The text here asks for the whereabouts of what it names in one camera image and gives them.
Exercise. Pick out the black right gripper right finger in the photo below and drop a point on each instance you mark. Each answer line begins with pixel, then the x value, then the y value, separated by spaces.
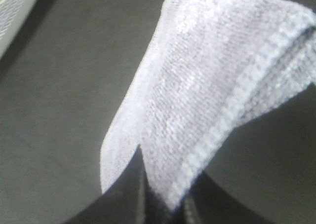
pixel 208 203

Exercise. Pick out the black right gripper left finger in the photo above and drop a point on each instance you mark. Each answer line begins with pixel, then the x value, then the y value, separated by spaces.
pixel 130 200

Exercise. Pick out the lavender towel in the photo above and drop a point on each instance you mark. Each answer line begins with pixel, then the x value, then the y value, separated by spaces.
pixel 211 66

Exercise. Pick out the grey perforated laundry basket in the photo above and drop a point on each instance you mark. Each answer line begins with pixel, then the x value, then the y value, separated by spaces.
pixel 13 14

